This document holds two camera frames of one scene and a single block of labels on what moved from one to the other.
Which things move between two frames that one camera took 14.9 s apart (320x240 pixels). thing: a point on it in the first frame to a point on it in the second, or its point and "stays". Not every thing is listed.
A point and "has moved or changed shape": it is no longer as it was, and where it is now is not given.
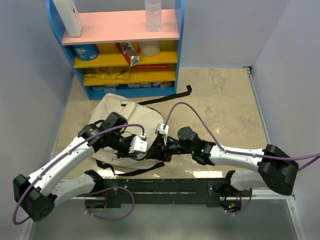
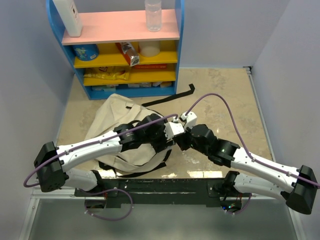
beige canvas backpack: x=145 y=118 has moved or changed shape
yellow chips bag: x=113 y=73 stays
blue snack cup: x=86 y=52 stays
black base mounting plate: x=166 y=192 stays
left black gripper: x=126 y=153 to x=164 y=141
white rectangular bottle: x=69 y=16 stays
